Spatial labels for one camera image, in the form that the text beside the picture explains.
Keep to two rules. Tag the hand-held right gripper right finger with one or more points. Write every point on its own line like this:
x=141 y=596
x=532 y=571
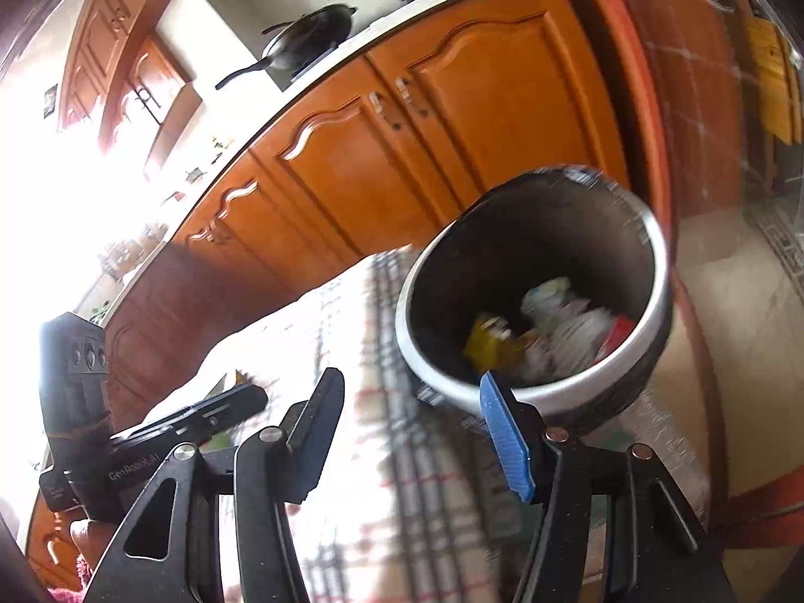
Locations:
x=505 y=433

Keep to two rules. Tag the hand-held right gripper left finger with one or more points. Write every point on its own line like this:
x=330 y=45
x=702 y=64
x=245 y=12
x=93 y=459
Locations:
x=314 y=433

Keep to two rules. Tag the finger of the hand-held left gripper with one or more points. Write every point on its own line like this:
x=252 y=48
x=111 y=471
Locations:
x=207 y=411

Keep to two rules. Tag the white foam fruit net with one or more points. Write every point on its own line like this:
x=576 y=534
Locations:
x=565 y=336

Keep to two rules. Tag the red snack wrapper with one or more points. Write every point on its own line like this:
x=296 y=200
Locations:
x=619 y=336

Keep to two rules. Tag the white rimmed black bin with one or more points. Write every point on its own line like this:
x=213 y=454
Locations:
x=439 y=264

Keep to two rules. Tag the person's left hand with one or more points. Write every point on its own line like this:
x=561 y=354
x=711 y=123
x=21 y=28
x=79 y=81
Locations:
x=91 y=543

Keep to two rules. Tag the plaid tablecloth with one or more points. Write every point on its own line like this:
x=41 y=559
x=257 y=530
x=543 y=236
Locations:
x=377 y=483

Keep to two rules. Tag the wooden base cabinets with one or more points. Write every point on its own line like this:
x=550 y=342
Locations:
x=389 y=151

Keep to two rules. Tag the black wok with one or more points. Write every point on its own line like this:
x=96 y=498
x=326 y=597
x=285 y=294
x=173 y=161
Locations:
x=308 y=34

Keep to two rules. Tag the yellow wooden board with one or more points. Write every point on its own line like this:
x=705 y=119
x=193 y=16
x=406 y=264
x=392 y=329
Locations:
x=771 y=75

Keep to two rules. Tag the wall socket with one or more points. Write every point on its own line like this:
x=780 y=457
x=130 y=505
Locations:
x=50 y=100

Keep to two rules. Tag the wooden wall cabinets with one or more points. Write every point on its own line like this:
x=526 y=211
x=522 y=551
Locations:
x=119 y=44

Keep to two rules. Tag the red door frame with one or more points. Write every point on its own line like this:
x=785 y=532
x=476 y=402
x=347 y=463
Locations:
x=653 y=75

